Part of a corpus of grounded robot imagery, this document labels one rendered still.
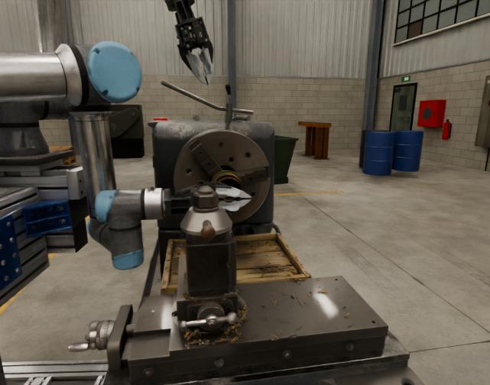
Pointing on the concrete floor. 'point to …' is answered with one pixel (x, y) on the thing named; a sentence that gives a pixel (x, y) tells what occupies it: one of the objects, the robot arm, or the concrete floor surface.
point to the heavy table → (316, 139)
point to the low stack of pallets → (66, 157)
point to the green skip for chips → (283, 157)
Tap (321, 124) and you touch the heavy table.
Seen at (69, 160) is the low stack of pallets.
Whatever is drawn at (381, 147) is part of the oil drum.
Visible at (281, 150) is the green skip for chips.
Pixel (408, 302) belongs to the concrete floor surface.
